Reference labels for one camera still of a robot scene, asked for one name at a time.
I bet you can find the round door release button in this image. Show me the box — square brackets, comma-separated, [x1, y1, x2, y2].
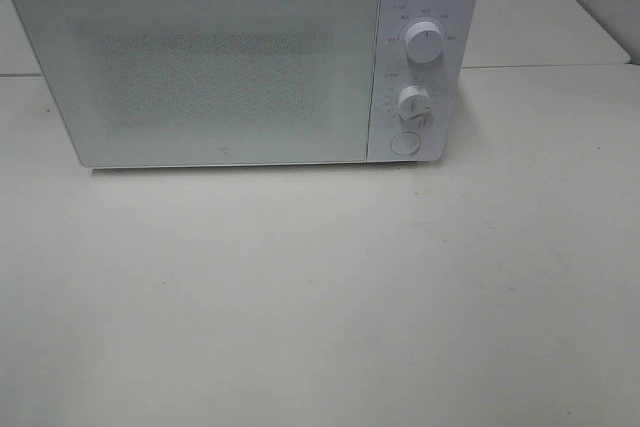
[390, 132, 421, 156]

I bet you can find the white timer knob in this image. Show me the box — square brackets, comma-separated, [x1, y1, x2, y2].
[397, 86, 433, 122]

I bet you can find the white microwave door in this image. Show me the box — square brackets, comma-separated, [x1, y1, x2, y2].
[12, 0, 379, 168]

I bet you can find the upper white control knob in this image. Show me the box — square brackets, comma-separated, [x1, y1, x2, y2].
[403, 18, 444, 64]

